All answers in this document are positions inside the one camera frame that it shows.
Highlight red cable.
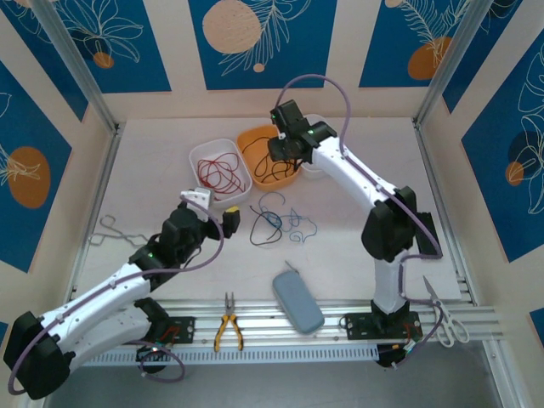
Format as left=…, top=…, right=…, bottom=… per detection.
left=199, top=159, right=247, bottom=201
left=197, top=155, right=243, bottom=190

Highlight black cable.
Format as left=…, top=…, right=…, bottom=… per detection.
left=249, top=203, right=285, bottom=247
left=253, top=150, right=298, bottom=184
left=243, top=134, right=281, bottom=171

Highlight blue cable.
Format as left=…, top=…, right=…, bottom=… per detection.
left=258, top=191, right=286, bottom=233
left=278, top=207, right=320, bottom=244

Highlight white plastic tray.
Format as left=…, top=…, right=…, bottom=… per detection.
left=299, top=113, right=328, bottom=182
left=188, top=138, right=254, bottom=209

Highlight orange plastic tray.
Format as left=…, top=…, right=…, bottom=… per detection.
left=235, top=123, right=303, bottom=190

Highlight metal tongs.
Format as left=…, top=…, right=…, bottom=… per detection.
left=87, top=214, right=150, bottom=248

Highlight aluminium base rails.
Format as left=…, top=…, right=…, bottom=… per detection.
left=70, top=298, right=505, bottom=342

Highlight grey zipper pouch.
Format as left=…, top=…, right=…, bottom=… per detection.
left=271, top=259, right=326, bottom=336

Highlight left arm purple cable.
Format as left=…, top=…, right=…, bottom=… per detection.
left=6, top=199, right=226, bottom=397

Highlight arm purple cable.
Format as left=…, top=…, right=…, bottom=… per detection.
left=275, top=74, right=444, bottom=379
left=6, top=199, right=226, bottom=397

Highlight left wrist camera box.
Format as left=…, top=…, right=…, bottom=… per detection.
left=179, top=187, right=213, bottom=210

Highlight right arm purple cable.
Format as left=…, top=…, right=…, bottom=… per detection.
left=275, top=74, right=444, bottom=379

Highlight yellow-handled pliers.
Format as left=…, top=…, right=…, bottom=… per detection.
left=213, top=292, right=246, bottom=353

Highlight aluminium frame rail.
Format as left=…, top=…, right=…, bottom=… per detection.
left=412, top=118, right=484, bottom=305
left=63, top=122, right=125, bottom=307
left=478, top=303, right=511, bottom=408

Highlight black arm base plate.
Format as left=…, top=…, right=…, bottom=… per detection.
left=341, top=311, right=422, bottom=342
left=134, top=314, right=197, bottom=346

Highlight white slotted cable duct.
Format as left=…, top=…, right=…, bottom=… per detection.
left=80, top=344, right=380, bottom=367

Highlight aluminium frame post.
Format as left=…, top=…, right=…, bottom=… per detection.
left=29, top=0, right=122, bottom=133
left=412, top=0, right=499, bottom=127

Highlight white-handled scissors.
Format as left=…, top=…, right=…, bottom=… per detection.
left=422, top=275, right=472, bottom=349

